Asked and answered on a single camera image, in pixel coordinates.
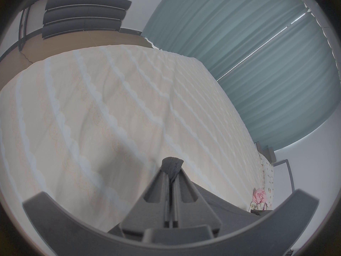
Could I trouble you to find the blue-green curtain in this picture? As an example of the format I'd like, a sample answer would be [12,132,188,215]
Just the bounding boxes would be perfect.
[217,10,341,150]
[141,0,311,81]

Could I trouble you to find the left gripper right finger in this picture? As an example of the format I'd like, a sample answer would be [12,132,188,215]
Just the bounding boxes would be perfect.
[170,167,222,239]

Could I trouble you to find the pink garment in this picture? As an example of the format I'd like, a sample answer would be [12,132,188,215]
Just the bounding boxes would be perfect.
[253,188,267,205]

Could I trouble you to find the white printed pyjama top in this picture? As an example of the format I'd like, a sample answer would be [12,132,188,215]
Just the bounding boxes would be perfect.
[249,200,273,212]

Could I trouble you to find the black shorts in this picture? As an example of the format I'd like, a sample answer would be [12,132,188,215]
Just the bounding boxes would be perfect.
[161,156,267,221]

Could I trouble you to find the white printed pillow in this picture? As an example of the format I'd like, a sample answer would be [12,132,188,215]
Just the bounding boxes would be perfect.
[260,154,275,210]

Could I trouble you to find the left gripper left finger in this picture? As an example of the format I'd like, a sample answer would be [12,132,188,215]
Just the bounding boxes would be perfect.
[121,166,171,239]

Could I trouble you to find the grey bedside table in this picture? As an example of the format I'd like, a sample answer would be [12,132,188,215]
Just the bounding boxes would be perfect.
[254,142,276,165]

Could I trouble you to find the bed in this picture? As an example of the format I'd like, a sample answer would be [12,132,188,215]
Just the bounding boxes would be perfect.
[0,44,296,234]

